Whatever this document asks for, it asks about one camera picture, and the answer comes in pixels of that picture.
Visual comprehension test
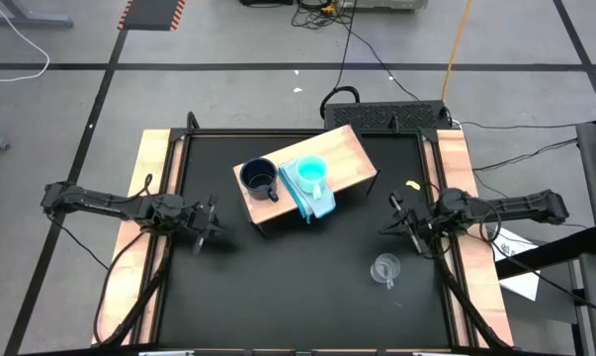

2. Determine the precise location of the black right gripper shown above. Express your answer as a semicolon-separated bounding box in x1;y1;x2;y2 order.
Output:
379;190;445;255

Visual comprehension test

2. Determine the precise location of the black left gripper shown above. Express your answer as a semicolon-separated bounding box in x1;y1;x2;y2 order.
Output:
176;193;226;256

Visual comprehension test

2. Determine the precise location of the clear glass mug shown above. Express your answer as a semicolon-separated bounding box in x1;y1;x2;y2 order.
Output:
370;252;402;291

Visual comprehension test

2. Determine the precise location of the dark blue speckled enamel mug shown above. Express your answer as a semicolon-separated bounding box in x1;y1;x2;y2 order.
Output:
238;156;281;204

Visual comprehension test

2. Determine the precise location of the mint green plastic mug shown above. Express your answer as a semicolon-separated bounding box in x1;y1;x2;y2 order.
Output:
295;154;329;202

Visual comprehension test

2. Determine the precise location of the folded blue-grey cloth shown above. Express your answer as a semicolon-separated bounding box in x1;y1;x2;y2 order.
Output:
277;158;337;224

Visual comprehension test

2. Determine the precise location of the wooden table side board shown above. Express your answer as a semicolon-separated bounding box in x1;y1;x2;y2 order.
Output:
424;129;515;347
95;129;185;346

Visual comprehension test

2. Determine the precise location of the black perforated computer case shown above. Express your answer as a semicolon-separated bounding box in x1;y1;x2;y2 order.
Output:
323;100;452;133

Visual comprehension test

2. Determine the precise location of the white paper sheet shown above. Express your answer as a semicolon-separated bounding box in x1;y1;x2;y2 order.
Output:
489;226;541;302

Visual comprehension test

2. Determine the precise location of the black mat with hazard stripes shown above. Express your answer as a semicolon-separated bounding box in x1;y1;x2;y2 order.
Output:
118;0;187;32

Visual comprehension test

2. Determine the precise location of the grey power strip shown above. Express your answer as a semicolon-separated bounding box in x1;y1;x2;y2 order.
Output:
341;0;430;12

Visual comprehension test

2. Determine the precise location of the grey metal stand foot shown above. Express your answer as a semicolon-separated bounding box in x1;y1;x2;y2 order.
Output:
0;0;74;29

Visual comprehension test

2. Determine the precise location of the wooden shelf with black frame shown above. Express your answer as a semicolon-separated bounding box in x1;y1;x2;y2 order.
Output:
231;123;382;238

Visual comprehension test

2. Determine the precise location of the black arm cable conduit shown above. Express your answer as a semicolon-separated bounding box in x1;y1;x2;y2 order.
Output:
99;235;174;347
431;235;514;351

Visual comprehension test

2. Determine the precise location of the black floor cable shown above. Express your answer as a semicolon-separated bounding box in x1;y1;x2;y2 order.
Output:
291;0;422;120

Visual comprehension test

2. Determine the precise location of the yellow cable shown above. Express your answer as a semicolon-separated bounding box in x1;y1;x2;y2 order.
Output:
441;0;472;103

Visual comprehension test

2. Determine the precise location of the white floor cable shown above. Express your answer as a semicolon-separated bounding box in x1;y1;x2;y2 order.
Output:
0;0;50;83

